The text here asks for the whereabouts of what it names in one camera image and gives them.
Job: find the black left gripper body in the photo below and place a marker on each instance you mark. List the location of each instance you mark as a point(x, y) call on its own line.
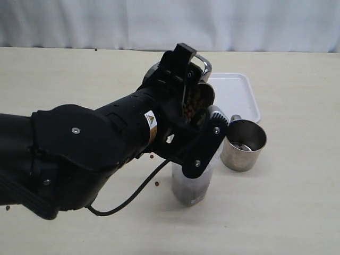
point(181, 116)

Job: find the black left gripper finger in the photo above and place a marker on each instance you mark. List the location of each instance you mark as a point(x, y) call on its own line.
point(175, 62)

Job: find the steel mug with kibble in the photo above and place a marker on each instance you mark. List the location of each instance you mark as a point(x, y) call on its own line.
point(153, 80)

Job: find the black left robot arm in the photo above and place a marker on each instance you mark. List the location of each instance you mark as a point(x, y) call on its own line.
point(59, 159)

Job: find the white curtain backdrop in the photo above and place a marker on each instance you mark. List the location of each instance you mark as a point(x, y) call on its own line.
point(256, 26)

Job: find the translucent plastic container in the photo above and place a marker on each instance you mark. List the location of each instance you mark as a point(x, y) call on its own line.
point(191, 191)

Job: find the white plastic tray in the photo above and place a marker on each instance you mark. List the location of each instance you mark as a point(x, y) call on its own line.
point(234, 95)

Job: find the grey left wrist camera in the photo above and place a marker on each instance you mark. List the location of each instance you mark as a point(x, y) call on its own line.
point(203, 148)

